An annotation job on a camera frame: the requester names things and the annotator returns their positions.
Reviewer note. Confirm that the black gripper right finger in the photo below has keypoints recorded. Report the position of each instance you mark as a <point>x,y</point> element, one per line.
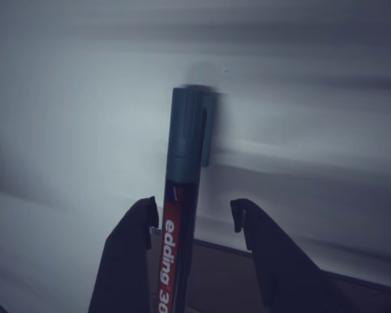
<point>280,270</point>

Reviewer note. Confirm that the green edding marker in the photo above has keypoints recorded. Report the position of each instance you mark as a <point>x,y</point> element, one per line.
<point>182,156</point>

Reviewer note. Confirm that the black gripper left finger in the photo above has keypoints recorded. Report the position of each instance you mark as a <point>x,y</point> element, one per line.
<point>124,261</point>

